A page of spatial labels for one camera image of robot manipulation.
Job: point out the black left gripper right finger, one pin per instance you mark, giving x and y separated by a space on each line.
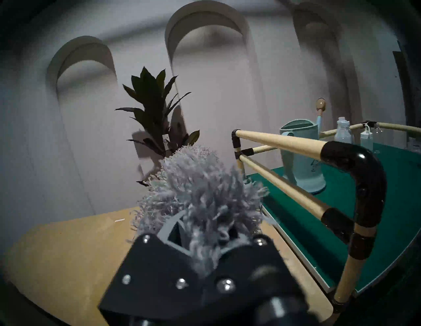
256 289

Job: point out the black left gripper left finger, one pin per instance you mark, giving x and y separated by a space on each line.
154 282

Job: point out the grey fluffy duster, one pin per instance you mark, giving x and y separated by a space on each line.
197 187

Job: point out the green three-tier shelf cart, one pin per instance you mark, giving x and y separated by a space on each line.
361 197

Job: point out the light wooden table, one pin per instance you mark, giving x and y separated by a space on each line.
75 256

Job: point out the teal watering can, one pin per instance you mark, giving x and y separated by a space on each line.
306 171

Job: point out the tall dark leafy plant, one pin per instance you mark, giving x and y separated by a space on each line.
153 105

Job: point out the clear green-label water bottle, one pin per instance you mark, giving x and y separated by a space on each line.
342 133

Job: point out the white pump bottle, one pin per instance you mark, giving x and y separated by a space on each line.
366 139

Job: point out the clear glass bottle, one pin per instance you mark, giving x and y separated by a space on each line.
378 138

